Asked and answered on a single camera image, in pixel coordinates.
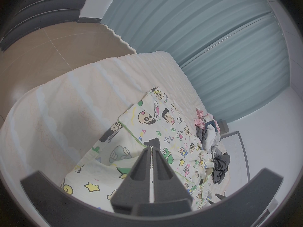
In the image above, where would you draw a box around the grey bedside table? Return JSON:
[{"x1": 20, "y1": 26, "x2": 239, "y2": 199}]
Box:
[{"x1": 218, "y1": 118, "x2": 229, "y2": 135}]

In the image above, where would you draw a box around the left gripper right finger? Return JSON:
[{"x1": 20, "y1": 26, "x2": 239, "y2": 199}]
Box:
[{"x1": 151, "y1": 146, "x2": 193, "y2": 213}]

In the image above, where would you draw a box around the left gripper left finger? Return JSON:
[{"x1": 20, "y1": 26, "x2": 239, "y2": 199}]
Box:
[{"x1": 111, "y1": 147, "x2": 152, "y2": 215}]

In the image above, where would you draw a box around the white printed pyjama top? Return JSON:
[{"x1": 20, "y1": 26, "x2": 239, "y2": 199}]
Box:
[{"x1": 60, "y1": 87, "x2": 228, "y2": 210}]

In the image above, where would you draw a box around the dark grey cabinet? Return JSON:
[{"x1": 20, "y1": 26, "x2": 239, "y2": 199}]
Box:
[{"x1": 0, "y1": 0, "x2": 93, "y2": 53}]

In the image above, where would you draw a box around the black garment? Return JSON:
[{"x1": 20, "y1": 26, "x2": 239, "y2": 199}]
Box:
[{"x1": 211, "y1": 151, "x2": 231, "y2": 184}]

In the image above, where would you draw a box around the bed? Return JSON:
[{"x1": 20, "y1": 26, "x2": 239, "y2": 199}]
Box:
[{"x1": 0, "y1": 51, "x2": 250, "y2": 213}]

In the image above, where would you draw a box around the blue-green curtain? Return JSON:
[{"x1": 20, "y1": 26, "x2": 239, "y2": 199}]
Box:
[
  {"x1": 180, "y1": 14, "x2": 291, "y2": 125},
  {"x1": 101, "y1": 0, "x2": 278, "y2": 67}
]

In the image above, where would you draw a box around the pile of clothes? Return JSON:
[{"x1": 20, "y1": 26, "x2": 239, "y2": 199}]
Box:
[{"x1": 195, "y1": 108, "x2": 222, "y2": 154}]

